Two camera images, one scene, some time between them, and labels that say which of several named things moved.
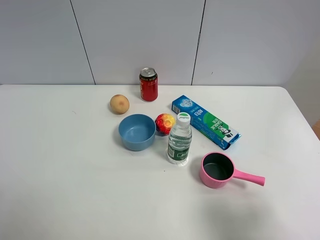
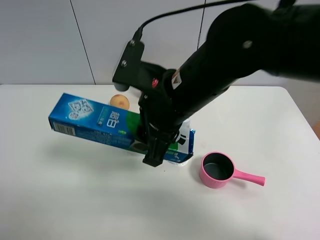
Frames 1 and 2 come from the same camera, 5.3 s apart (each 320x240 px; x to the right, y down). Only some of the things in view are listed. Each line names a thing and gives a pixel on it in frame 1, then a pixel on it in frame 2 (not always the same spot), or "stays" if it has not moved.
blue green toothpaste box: (210, 125) → (105, 122)
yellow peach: (119, 104) stays
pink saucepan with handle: (217, 169) stays
